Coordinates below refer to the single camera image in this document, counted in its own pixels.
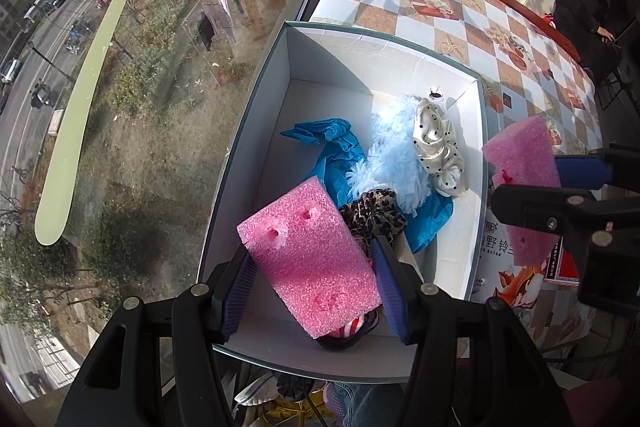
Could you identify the black chair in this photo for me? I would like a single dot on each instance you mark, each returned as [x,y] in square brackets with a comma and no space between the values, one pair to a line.
[612,82]

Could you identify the pink foam block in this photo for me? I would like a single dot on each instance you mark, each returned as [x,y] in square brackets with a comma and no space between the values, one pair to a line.
[305,257]
[520,152]

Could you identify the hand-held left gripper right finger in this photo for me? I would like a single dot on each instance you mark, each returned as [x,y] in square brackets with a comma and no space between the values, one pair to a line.
[392,292]

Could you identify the person's jeans leg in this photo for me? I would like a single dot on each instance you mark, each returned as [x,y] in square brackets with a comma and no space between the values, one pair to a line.
[365,407]

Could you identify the red printed box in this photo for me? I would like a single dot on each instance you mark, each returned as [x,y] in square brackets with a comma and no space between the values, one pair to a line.
[562,269]

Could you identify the leopard print scrunchie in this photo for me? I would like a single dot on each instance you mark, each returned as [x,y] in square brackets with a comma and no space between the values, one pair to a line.
[372,212]

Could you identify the white polka dot scrunchie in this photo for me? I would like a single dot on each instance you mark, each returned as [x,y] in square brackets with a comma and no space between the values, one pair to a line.
[435,132]

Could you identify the red white striped scrunchie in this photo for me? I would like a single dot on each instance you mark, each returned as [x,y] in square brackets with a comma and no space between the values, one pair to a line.
[345,332]

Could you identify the grey cardboard box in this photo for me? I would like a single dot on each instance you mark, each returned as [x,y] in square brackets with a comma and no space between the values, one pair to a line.
[320,57]

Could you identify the white sneaker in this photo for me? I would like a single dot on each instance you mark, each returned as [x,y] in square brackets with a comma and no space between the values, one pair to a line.
[255,394]

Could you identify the blue cloth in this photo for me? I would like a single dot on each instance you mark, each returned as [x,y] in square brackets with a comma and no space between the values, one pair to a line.
[335,152]

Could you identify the yellow stool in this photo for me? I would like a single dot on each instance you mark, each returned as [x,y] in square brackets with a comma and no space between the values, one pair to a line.
[295,414]

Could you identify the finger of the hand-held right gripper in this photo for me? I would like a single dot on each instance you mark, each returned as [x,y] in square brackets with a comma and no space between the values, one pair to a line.
[580,172]
[530,207]

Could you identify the floral printed carton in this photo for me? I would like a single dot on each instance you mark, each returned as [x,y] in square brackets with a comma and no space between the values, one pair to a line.
[505,287]

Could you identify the yellow window decal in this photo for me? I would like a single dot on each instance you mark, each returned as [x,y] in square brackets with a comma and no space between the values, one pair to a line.
[100,57]

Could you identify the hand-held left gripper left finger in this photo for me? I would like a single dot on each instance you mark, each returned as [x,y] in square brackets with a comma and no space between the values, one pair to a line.
[237,302]

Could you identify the light blue fluffy duster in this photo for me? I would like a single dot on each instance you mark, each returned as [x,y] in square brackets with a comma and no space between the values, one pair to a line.
[390,152]

